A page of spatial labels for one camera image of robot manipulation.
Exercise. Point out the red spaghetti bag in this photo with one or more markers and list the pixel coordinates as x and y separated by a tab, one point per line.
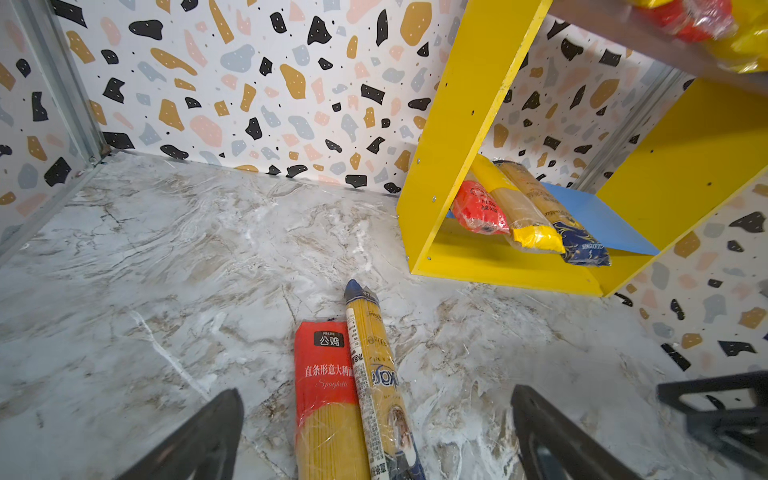
330	440
690	21
477	211

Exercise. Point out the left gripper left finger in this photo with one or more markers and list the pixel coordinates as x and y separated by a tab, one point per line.
204	447

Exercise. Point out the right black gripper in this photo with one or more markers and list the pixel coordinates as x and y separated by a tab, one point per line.
739	434

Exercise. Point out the yellow spaghetti bag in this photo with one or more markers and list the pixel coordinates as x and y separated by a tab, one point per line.
745	49

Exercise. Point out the blue gold spaghetti bag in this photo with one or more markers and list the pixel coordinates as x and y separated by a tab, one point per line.
391	448
581	247

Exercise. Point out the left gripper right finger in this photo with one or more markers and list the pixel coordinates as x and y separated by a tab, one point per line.
551	446

